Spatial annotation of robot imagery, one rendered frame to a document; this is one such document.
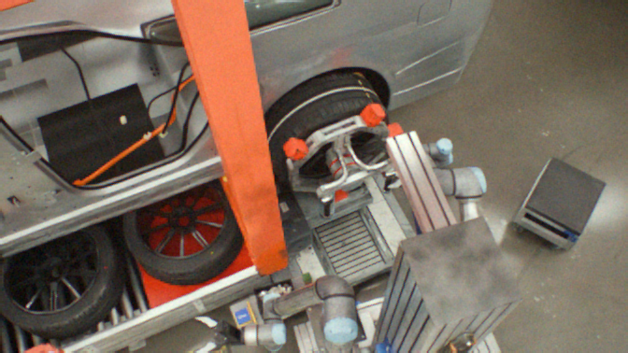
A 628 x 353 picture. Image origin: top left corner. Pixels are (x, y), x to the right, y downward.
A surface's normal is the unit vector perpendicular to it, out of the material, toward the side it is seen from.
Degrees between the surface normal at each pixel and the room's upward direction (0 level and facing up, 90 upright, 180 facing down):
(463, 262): 0
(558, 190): 0
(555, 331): 0
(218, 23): 90
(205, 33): 90
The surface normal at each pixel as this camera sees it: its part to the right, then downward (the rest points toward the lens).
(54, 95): 0.32, 0.38
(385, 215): -0.02, -0.47
